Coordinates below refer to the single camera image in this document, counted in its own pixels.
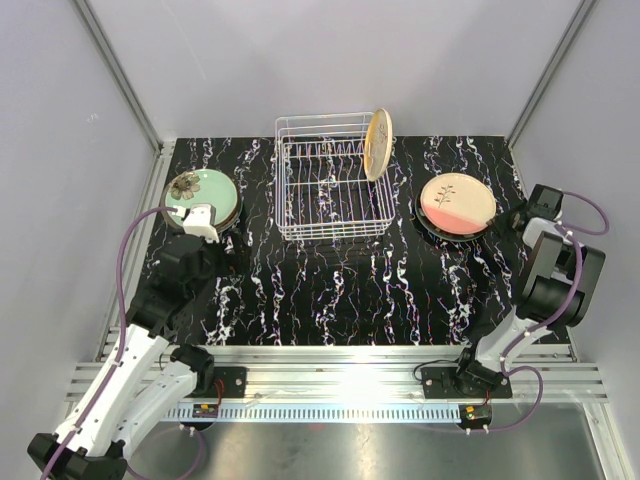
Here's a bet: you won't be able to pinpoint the orange cream leaf plate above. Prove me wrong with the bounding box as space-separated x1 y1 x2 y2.
363 108 393 182

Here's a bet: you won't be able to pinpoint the aluminium mounting rail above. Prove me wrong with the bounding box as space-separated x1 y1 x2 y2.
64 344 609 406

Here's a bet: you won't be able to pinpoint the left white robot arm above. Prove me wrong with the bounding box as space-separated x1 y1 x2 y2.
27 229 250 479

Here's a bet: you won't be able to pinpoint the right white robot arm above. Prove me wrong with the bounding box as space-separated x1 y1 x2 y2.
452 184 610 397

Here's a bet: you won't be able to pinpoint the pink cream branch plate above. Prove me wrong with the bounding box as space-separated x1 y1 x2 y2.
420 173 497 235

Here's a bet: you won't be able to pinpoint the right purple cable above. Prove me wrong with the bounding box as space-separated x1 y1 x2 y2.
414 191 611 431

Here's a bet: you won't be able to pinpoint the green plate with flower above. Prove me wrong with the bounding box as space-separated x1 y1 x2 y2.
162 169 241 209

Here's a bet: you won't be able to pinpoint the aluminium frame post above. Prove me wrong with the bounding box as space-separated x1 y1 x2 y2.
70 0 164 156
507 0 599 149

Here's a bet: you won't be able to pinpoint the purple cable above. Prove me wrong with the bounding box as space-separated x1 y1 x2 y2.
414 191 611 431
42 207 186 480

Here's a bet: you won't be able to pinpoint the white wire dish rack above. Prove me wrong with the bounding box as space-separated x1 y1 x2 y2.
274 112 395 242

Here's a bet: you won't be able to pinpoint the right aluminium frame post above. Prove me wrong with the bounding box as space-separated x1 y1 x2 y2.
507 0 599 149

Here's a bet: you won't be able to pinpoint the white slotted cable duct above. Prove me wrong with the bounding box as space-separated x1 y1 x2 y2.
164 402 490 424

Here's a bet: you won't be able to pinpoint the dark striped rim plate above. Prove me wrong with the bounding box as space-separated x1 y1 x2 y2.
414 198 490 243

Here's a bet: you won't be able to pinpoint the dark plates under green plate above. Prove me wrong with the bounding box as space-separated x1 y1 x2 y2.
199 197 242 236

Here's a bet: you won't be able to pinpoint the left aluminium frame post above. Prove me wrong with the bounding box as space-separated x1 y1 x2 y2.
70 0 164 156

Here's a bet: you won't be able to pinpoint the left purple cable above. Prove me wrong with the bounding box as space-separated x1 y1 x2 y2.
42 207 186 480

